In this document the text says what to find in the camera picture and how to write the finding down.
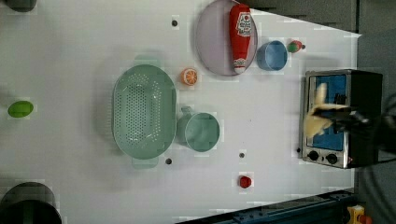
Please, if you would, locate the black cylinder post upper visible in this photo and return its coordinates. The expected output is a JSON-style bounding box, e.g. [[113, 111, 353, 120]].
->
[[4, 0, 37, 12]]

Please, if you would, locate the red strawberry toy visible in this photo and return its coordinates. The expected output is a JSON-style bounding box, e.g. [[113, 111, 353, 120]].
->
[[287, 40, 304, 53]]

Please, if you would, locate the small red toy fruit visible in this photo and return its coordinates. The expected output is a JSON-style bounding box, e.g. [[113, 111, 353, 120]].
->
[[239, 175, 252, 189]]

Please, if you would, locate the blue bowl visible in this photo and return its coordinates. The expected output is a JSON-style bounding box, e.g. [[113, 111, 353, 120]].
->
[[256, 41, 288, 71]]

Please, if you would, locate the black cylinder post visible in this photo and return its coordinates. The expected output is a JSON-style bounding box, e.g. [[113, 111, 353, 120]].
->
[[0, 182, 63, 224], [4, 0, 37, 12]]

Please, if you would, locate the orange slice toy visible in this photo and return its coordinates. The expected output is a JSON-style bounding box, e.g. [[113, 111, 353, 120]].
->
[[180, 68, 198, 86]]

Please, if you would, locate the red plush ketchup bottle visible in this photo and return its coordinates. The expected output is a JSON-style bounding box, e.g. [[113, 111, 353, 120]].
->
[[229, 4, 252, 74]]

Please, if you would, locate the green lime toy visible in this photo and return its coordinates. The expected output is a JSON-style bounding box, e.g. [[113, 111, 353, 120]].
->
[[7, 101, 34, 119]]

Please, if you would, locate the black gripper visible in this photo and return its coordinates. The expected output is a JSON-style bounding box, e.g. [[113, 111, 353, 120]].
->
[[314, 96, 396, 154]]

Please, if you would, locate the black toaster oven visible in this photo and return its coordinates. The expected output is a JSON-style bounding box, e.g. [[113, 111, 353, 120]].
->
[[301, 69, 383, 169]]

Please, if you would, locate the green perforated colander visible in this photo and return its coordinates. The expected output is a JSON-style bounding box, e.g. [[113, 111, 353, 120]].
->
[[112, 55, 177, 169]]

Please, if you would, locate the grey round plate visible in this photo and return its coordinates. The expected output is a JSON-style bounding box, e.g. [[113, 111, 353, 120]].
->
[[195, 0, 258, 76]]

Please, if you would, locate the black cylinder post lower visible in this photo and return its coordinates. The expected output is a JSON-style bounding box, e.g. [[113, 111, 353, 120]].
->
[[0, 182, 63, 224]]

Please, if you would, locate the green mug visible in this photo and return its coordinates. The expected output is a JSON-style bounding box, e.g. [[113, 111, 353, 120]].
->
[[177, 106, 220, 152]]

